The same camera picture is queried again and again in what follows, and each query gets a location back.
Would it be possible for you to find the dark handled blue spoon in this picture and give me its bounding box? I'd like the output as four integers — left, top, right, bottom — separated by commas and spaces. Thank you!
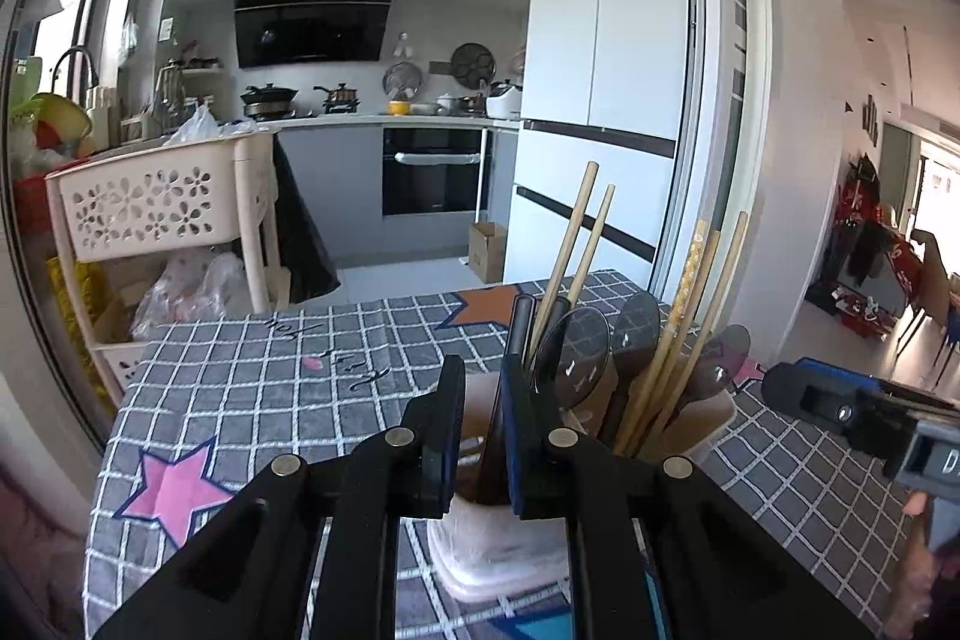
475, 294, 537, 507

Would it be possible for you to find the blue patterned wooden chopstick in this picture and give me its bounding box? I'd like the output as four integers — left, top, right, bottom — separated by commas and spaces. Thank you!
631, 211, 750, 458

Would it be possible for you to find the light wooden chopstick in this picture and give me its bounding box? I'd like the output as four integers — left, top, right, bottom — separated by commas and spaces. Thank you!
568, 184, 615, 307

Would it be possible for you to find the black handled translucent spoon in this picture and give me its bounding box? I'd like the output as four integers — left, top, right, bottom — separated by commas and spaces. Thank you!
599, 291, 661, 447

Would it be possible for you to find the plain wooden chopstick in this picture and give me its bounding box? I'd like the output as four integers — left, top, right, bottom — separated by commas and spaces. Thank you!
527, 161, 599, 362

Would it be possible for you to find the chrome kitchen faucet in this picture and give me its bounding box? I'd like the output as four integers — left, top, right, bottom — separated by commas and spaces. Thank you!
50, 46, 99, 101

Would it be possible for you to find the person right hand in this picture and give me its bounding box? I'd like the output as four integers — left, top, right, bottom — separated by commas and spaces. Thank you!
884, 492, 940, 638

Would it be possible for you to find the pink plastic utensil holder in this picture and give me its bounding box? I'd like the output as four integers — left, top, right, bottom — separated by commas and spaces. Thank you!
427, 372, 736, 603

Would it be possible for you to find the cardboard box on floor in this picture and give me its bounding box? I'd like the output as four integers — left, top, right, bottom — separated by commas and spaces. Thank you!
469, 221, 508, 284

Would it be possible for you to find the grey checked tablecloth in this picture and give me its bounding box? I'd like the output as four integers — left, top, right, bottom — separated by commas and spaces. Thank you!
82, 286, 908, 630

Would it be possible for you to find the black built-in oven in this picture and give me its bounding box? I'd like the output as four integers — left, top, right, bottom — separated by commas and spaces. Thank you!
382, 127, 490, 216

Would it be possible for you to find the beige plastic storage cart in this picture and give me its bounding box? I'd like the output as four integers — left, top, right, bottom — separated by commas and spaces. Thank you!
44, 130, 291, 403

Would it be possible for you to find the white rice cooker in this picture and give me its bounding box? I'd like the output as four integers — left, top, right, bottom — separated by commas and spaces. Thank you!
485, 80, 523, 120

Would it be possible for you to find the black pot on stove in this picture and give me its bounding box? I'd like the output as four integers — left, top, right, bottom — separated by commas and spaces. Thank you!
314, 83, 359, 113

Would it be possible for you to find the black wok on stove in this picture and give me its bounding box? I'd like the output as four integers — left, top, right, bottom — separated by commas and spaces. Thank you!
241, 83, 298, 120

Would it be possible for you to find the white refrigerator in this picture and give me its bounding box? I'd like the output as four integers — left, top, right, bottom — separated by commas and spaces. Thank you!
506, 0, 692, 287

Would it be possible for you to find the black range hood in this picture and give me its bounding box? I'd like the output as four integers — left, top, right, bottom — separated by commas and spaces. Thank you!
235, 0, 392, 68

